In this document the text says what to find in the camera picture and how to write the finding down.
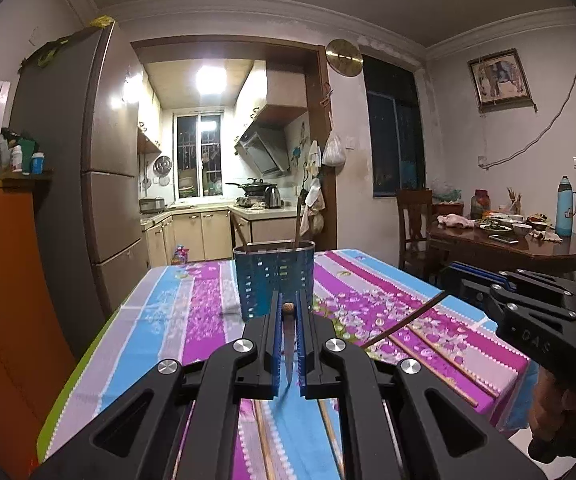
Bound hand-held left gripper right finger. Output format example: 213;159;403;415
294;290;546;480

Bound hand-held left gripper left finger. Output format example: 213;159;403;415
30;290;284;480

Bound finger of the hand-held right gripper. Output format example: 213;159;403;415
447;260;576;297
440;274;576;328

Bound blue perforated utensil holder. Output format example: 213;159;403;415
233;240;316;323

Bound dark wooden chopstick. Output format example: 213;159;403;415
362;294;445;350

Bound person's right hand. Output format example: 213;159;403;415
529;367;576;445

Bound dark wooden dining table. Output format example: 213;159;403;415
425;219;576;283

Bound light blue thermos bottle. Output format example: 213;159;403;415
555;175;576;238

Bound floral striped tablecloth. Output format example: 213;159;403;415
37;248;540;480

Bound glass jar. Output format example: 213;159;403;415
470;189;492;221

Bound pink cloth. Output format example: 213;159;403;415
436;213;475;230

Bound wooden chair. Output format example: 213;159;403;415
396;189;437;281

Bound beige kitchen cabinets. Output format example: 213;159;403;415
140;209;300;267

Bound hanging cloth bags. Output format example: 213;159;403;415
300;140;327;239

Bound black wok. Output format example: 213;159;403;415
225;178;270;196

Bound metal range hood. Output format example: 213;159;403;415
234;126;292;179

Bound white plastic bag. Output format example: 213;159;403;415
321;129;348;167

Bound framed elephant picture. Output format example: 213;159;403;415
467;48;535;112

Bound dark window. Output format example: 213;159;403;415
363;54;427;199

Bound barred kitchen window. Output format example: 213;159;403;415
175;113;222;199

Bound grey refrigerator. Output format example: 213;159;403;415
7;21;150;361

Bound orange wooden cabinet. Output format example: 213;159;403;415
0;169;85;478

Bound kitchen ceiling light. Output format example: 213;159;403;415
195;62;230;97

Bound green cloth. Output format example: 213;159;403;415
20;29;93;69

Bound white wall cable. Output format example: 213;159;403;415
482;50;576;169

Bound gold wall clock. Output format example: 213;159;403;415
324;38;365;79

